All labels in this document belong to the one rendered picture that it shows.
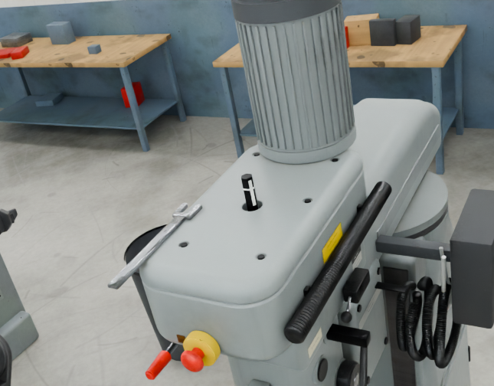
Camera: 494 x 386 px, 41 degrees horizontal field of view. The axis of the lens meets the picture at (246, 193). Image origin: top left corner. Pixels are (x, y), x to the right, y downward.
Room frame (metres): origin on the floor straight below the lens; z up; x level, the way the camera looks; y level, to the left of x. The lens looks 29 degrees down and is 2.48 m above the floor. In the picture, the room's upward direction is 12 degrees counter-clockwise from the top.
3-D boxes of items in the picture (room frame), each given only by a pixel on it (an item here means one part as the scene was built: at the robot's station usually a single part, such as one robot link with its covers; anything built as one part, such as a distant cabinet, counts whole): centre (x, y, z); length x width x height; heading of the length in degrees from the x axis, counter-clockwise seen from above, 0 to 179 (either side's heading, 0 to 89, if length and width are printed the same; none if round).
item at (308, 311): (0.96, -0.15, 1.79); 0.45 x 0.04 x 0.04; 147
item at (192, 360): (0.80, 0.13, 1.76); 0.04 x 0.03 x 0.04; 57
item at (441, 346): (1.13, -0.32, 1.45); 0.18 x 0.16 x 0.21; 147
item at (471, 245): (1.08, -0.45, 1.62); 0.20 x 0.09 x 0.21; 147
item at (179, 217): (0.95, 0.17, 1.89); 0.24 x 0.04 x 0.01; 147
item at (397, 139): (1.43, -0.28, 1.66); 0.80 x 0.23 x 0.20; 147
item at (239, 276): (1.02, -0.01, 1.81); 0.47 x 0.26 x 0.16; 147
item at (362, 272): (0.99, -0.15, 1.66); 0.12 x 0.04 x 0.04; 147
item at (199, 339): (0.82, 0.12, 1.76); 0.06 x 0.02 x 0.06; 57
